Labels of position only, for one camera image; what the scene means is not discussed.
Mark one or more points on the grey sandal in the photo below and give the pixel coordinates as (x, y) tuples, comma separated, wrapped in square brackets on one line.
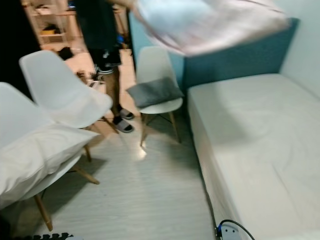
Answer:
[(127, 114), (124, 125)]

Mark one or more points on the person's bare forearm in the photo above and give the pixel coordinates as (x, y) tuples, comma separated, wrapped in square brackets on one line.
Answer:
[(114, 2)]

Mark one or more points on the black bag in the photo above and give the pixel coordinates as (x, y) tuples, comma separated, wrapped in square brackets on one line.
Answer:
[(66, 53)]

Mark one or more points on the person's hand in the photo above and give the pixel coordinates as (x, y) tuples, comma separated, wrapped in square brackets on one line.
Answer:
[(128, 4)]

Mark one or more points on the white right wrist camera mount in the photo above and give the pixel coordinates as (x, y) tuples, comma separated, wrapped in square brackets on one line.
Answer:
[(229, 232)]

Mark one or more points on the black curtain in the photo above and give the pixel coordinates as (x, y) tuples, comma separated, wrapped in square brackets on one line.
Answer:
[(17, 40)]

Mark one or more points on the person in black clothes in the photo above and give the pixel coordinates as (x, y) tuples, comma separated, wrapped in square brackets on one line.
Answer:
[(97, 27)]

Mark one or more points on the blue upholstered headboard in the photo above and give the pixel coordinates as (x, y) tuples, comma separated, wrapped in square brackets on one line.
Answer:
[(235, 65)]

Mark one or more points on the grey pillow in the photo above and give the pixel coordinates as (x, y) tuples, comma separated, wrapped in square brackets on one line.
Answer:
[(154, 92)]

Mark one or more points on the large white pillow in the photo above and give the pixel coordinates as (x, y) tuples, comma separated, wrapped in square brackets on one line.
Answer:
[(37, 157)]

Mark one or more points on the white bed mattress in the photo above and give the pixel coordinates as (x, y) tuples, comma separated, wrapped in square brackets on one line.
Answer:
[(265, 150)]

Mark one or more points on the white chair with grey pillow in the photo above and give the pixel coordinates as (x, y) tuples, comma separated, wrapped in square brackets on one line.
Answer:
[(152, 62)]

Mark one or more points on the wooden storage shelf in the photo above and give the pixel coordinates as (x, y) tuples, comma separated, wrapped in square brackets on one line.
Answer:
[(52, 20)]

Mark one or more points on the empty white shell chair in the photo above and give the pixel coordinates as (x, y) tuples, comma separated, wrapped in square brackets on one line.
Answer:
[(62, 90)]

